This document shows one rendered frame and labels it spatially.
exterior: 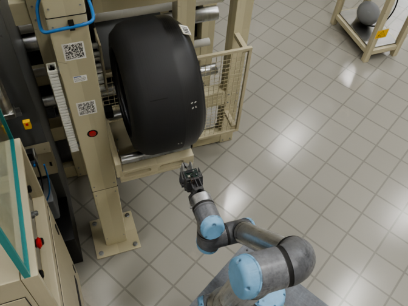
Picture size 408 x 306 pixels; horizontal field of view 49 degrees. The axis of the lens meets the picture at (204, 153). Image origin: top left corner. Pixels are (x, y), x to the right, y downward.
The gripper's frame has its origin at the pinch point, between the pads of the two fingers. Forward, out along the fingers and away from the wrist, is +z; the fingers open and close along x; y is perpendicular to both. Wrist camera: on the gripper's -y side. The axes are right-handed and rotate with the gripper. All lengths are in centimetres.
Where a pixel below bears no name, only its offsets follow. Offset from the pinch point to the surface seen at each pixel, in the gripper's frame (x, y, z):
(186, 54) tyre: -6.6, 44.7, 15.2
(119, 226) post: 30, -77, 34
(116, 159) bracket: 26.4, -4.1, 16.8
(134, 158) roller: 18.2, -7.6, 18.3
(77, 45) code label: 32, 55, 18
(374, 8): -223, -49, 166
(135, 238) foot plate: 22, -96, 36
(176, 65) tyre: -1.5, 42.9, 12.0
